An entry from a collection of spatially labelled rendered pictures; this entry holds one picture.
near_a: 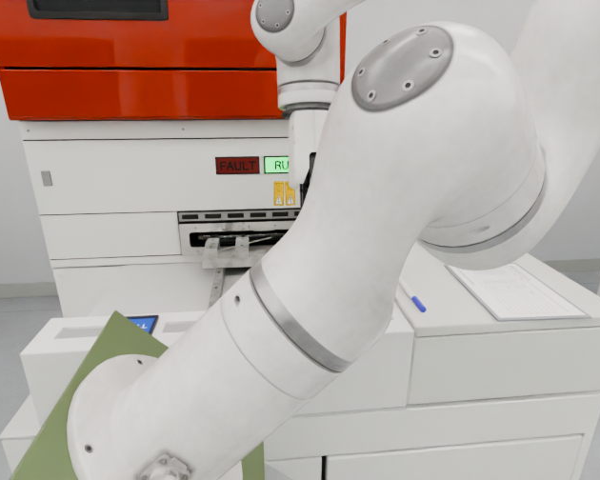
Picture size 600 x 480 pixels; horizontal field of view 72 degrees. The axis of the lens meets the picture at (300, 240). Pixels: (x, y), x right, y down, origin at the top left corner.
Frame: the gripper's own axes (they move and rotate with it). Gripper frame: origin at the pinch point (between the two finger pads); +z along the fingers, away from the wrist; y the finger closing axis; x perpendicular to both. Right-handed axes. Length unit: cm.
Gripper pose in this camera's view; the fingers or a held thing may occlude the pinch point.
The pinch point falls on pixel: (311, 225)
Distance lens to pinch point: 58.1
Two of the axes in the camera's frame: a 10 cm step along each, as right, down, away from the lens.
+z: 0.2, 9.9, 1.4
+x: 9.9, -0.4, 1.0
